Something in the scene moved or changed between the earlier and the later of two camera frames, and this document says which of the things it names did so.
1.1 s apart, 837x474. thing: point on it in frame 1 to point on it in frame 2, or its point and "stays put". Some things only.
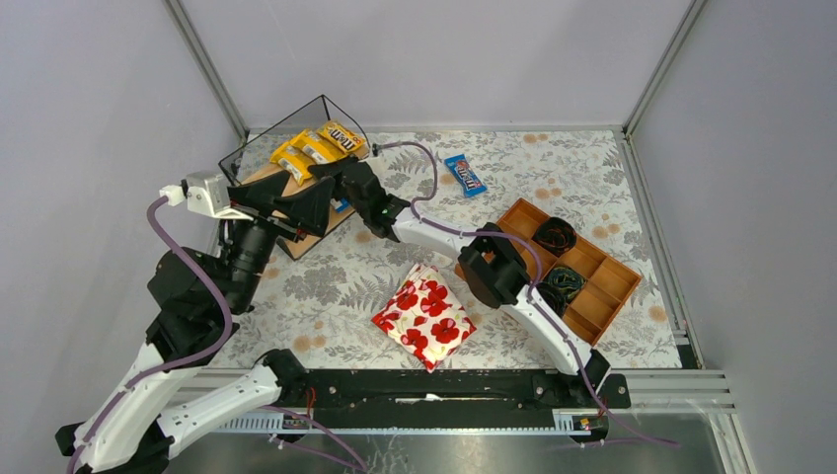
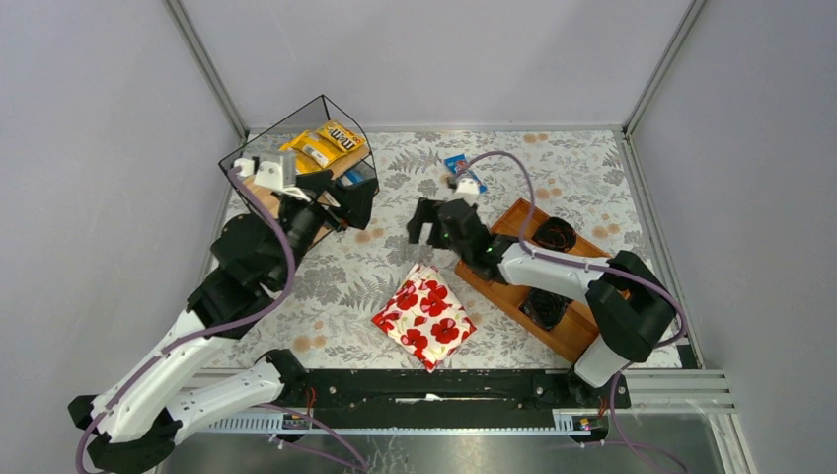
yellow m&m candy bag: [343, 137] stays put
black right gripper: [352, 175] to [438, 222]
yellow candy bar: [315, 147] stays put
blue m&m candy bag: [465, 175] stays put
